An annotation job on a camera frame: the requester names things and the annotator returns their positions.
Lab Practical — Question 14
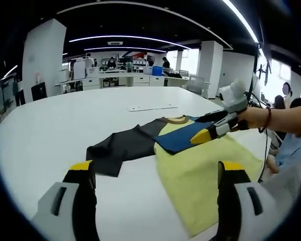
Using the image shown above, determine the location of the grey mesh office chair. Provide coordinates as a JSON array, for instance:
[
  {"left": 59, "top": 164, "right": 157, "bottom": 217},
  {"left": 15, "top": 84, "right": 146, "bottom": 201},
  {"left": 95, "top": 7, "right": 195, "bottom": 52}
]
[{"left": 187, "top": 75, "right": 206, "bottom": 95}]

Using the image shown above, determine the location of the black camera stand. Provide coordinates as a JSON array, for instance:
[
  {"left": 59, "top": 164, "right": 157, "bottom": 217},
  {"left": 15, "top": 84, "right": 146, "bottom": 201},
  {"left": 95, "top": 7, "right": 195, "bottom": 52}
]
[{"left": 250, "top": 42, "right": 273, "bottom": 106}]

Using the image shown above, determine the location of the ceiling light strip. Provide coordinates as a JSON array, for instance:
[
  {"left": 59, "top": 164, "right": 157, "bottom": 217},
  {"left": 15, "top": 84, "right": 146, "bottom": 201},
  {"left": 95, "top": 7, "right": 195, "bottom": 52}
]
[
  {"left": 84, "top": 46, "right": 168, "bottom": 54},
  {"left": 221, "top": 0, "right": 259, "bottom": 44},
  {"left": 69, "top": 35, "right": 192, "bottom": 50}
]

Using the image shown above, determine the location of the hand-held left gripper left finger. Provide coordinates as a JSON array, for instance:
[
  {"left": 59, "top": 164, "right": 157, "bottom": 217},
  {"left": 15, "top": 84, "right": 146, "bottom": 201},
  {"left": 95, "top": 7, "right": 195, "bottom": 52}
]
[{"left": 31, "top": 160, "right": 100, "bottom": 241}]

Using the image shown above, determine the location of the long white counter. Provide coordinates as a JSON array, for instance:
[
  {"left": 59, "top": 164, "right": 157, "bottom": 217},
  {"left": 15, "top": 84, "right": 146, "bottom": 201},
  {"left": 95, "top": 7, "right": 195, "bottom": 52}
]
[{"left": 55, "top": 69, "right": 192, "bottom": 92}]

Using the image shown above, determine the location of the white table slot plate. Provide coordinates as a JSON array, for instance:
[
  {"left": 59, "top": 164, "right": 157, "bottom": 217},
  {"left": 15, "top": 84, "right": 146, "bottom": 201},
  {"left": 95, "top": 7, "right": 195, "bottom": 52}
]
[{"left": 128, "top": 105, "right": 179, "bottom": 112}]

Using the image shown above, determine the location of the person's right hand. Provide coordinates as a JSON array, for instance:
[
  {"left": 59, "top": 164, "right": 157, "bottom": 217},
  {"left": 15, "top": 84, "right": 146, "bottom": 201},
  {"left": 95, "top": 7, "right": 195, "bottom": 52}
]
[{"left": 240, "top": 106, "right": 267, "bottom": 131}]

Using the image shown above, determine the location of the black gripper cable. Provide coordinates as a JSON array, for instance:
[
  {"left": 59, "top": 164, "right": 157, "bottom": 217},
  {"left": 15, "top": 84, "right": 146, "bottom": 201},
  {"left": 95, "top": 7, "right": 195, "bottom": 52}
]
[{"left": 257, "top": 128, "right": 272, "bottom": 183}]

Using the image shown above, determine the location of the red bead bracelet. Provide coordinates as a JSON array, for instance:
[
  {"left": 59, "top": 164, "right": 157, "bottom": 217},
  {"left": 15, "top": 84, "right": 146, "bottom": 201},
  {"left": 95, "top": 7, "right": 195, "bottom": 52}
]
[{"left": 264, "top": 107, "right": 272, "bottom": 130}]

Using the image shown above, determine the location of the yellow colour-block garment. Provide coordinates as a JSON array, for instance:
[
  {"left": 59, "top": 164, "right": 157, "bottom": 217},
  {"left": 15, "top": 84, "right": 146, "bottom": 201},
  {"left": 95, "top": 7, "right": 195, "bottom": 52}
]
[{"left": 86, "top": 114, "right": 264, "bottom": 238}]

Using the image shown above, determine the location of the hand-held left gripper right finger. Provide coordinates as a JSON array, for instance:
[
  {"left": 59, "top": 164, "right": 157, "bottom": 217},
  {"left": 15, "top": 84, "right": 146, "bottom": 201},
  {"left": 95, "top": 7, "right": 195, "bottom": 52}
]
[{"left": 217, "top": 160, "right": 283, "bottom": 241}]

